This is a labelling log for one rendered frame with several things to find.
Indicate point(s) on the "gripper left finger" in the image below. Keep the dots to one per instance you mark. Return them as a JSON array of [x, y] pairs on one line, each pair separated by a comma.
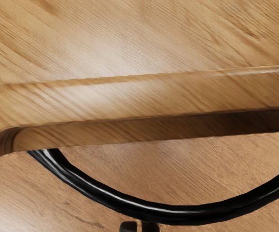
[[128, 227]]

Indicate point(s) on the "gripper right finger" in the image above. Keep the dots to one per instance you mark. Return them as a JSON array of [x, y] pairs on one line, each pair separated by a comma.
[[150, 228]]

